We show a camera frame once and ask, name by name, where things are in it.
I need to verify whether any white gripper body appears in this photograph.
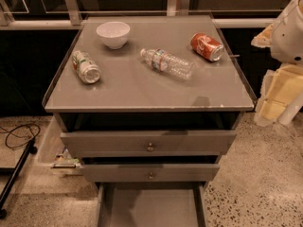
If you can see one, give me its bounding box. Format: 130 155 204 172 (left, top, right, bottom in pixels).
271 0 303 64

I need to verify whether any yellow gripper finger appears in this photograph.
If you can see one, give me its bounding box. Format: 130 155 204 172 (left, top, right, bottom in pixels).
251 24 274 48
254 63 303 127

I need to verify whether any clear plastic water bottle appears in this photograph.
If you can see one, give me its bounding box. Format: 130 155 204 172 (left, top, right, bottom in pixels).
140 48 194 80

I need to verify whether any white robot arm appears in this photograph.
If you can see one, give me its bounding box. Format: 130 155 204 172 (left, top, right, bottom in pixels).
251 0 303 127

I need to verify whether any grey top drawer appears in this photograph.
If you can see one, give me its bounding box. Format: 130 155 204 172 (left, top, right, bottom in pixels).
61 131 236 158

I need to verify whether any grey drawer cabinet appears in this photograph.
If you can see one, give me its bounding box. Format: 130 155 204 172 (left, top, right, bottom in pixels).
42 14 258 187

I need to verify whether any grey open bottom drawer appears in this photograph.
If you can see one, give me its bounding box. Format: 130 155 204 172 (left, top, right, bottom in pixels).
96 183 209 227

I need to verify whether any grey middle drawer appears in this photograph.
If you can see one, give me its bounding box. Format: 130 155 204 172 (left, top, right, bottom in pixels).
80 164 220 183

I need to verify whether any red cola can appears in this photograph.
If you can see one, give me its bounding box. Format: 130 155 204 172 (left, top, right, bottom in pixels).
190 33 224 61

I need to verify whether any white ceramic bowl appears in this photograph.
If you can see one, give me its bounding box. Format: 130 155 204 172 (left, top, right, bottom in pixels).
97 22 131 49

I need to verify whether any silver green soda can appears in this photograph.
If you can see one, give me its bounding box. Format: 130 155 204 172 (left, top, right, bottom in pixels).
72 50 101 84

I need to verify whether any clear plastic storage bin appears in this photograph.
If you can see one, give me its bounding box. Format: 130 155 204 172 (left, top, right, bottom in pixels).
36 117 81 176

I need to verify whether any black stand leg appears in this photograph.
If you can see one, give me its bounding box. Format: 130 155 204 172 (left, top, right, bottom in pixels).
0 139 38 219

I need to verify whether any metal railing frame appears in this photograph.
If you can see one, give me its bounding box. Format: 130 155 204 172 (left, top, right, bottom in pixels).
0 0 291 30

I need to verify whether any black cable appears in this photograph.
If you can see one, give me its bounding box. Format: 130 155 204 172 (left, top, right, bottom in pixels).
0 123 42 150

